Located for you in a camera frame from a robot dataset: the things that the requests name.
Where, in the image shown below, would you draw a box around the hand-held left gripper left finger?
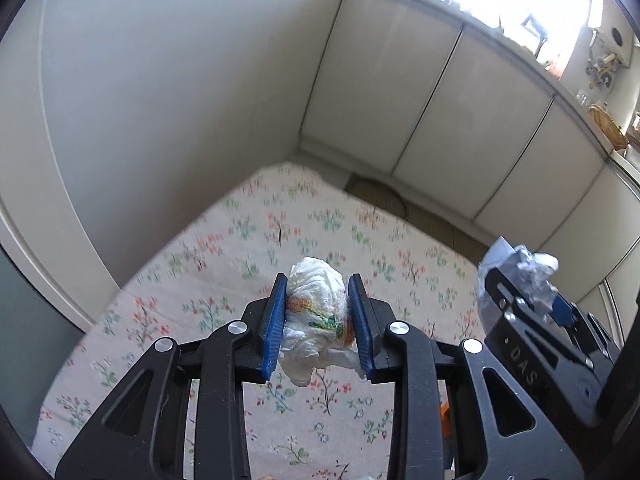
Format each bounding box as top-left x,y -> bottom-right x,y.
55,272 -> 288,480

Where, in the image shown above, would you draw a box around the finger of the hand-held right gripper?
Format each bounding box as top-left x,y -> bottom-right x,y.
552,296 -> 611,361
479,266 -> 614,427

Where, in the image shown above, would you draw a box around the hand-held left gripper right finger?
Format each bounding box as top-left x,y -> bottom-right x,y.
347,272 -> 586,480

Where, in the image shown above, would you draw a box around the clear plastic bag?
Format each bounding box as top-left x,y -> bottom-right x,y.
477,236 -> 560,321

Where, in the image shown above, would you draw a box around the white printed wrapper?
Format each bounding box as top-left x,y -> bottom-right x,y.
280,256 -> 368,388

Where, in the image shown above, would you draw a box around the white kitchen cabinet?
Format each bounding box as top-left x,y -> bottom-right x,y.
299,0 -> 618,241
545,150 -> 640,321

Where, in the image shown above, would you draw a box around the floral tablecloth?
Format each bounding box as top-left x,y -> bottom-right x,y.
30,161 -> 501,480

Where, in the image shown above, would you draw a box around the brown floor mat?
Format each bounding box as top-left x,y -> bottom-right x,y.
405,210 -> 488,261

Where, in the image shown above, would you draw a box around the round dark floor mat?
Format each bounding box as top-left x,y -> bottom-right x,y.
345,174 -> 408,218

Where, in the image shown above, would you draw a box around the woven basket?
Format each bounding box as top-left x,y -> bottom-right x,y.
587,104 -> 630,150

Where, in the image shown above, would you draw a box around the pipe valves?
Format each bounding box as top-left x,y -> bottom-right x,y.
585,52 -> 618,88

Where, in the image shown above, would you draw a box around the white water heater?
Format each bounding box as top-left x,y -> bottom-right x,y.
587,5 -> 640,61

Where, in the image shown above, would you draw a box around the blue rack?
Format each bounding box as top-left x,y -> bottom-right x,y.
520,10 -> 551,56

